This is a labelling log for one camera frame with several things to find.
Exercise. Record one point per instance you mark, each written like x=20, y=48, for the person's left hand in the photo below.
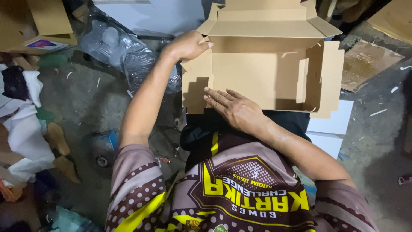
x=185, y=45

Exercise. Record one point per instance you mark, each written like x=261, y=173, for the person's right hand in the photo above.
x=241, y=111

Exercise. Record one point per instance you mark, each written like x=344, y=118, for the brown cardboard box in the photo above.
x=251, y=77

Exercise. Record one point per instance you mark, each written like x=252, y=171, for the stack of white sheets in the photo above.
x=151, y=16

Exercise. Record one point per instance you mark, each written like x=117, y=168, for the black trousers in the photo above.
x=199, y=129

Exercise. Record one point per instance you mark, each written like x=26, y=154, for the clear crumpled plastic bag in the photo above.
x=128, y=48

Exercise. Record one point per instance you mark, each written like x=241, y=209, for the brown patterned jersey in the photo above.
x=244, y=196

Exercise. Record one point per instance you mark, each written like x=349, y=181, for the small red scrap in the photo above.
x=164, y=159

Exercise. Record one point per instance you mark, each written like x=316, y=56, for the flat white folded boxes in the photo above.
x=331, y=129

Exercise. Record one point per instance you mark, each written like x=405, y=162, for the blue round container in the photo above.
x=103, y=146

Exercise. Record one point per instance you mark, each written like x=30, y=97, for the green plastic object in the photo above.
x=53, y=60

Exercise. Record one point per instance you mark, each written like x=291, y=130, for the stained brown cardboard piece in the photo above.
x=367, y=64

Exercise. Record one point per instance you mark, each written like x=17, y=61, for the brown carton with colourful label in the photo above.
x=41, y=22

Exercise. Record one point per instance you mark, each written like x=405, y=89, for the tan shoe sole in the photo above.
x=67, y=169
x=58, y=138

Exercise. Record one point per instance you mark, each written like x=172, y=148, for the black cloth piece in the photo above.
x=14, y=82

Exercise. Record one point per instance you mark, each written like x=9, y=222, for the flat brown cardboard sheet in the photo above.
x=394, y=19

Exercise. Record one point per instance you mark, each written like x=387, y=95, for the heap of white cloth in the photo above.
x=22, y=135

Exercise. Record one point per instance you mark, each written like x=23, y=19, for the teal plastic bag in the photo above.
x=72, y=222

